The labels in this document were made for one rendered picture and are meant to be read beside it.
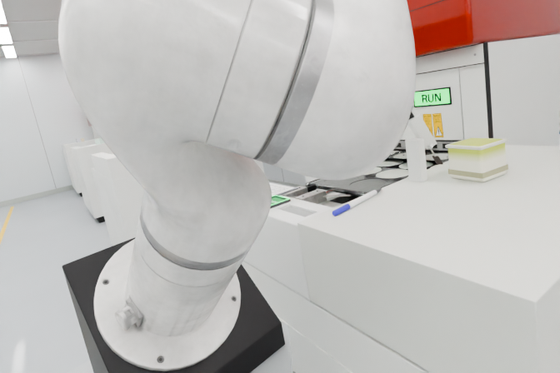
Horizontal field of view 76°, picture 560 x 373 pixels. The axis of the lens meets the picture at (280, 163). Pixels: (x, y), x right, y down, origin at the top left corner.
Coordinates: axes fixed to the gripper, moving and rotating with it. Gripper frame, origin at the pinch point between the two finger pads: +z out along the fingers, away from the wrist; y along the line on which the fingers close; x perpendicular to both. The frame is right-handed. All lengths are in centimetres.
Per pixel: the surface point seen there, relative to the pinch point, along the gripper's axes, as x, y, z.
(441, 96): 4, -57, -11
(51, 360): -160, 35, 121
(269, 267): 2.4, -1.3, 27.6
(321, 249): 20.5, 0.5, 18.7
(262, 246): 1.2, -0.5, 23.5
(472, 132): 11, -59, -1
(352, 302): 26.2, -0.9, 25.5
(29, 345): -187, 45, 124
